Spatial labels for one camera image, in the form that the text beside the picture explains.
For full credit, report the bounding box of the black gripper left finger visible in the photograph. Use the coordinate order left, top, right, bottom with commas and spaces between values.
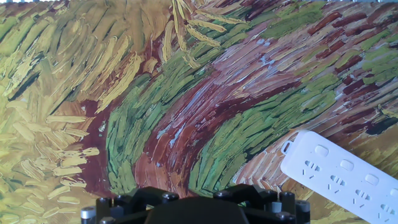
80, 185, 180, 224

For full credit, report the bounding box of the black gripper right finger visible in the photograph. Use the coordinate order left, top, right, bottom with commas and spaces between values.
213, 183, 312, 224

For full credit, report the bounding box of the Van Gogh wheatfield print cloth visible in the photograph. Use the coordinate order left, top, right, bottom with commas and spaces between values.
0, 0, 398, 224

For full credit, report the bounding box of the white four-socket power strip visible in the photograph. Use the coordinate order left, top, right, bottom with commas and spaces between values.
280, 129, 398, 224

